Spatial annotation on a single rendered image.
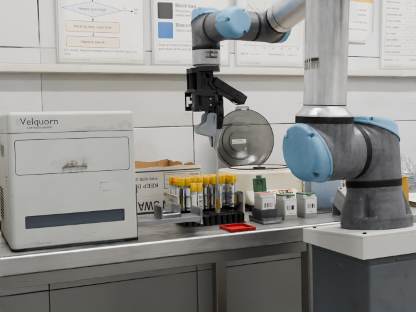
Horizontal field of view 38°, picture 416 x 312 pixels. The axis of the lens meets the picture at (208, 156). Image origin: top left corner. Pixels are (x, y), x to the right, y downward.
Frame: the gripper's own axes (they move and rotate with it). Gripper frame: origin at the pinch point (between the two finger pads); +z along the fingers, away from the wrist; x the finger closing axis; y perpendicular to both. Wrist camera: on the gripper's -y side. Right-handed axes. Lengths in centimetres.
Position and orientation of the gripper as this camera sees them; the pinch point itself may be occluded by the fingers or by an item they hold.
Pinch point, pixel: (215, 142)
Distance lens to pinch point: 160.8
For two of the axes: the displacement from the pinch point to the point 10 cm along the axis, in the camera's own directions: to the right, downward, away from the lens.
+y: -9.1, 0.4, -4.0
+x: 4.1, 0.4, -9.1
